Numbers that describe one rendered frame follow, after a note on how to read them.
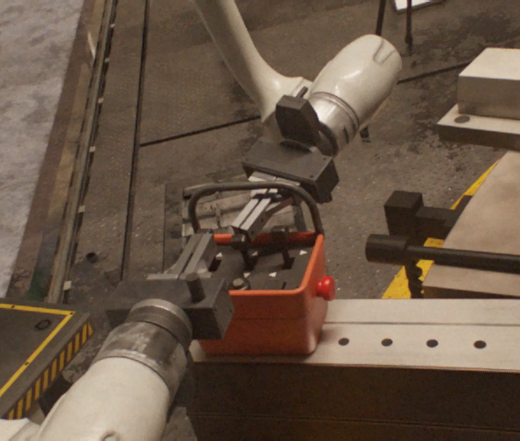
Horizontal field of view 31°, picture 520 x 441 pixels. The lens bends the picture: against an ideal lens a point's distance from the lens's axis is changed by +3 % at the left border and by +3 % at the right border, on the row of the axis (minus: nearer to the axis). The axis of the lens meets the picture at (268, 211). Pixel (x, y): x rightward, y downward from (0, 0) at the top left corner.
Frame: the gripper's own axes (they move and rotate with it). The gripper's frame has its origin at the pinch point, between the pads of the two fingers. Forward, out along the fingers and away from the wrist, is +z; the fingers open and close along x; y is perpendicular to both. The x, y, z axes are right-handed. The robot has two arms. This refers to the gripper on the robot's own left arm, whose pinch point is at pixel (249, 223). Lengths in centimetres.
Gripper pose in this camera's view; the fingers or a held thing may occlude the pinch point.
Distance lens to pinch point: 124.5
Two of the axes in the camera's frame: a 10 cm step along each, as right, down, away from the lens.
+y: 2.7, 6.7, 6.9
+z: -5.3, 7.0, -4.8
